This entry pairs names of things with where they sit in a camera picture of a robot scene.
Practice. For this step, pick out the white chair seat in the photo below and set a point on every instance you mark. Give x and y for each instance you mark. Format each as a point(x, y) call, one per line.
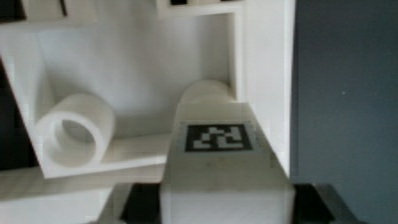
point(103, 56)

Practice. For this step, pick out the white U-shaped frame wall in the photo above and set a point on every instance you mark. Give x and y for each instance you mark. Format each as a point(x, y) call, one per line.
point(62, 200)

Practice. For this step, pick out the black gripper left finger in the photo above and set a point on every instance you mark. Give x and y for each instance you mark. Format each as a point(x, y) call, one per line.
point(132, 205)

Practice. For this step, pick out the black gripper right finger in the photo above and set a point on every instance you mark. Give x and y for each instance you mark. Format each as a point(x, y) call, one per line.
point(320, 207)

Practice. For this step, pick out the white chair leg with tag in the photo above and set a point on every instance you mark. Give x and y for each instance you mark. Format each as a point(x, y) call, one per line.
point(224, 185)

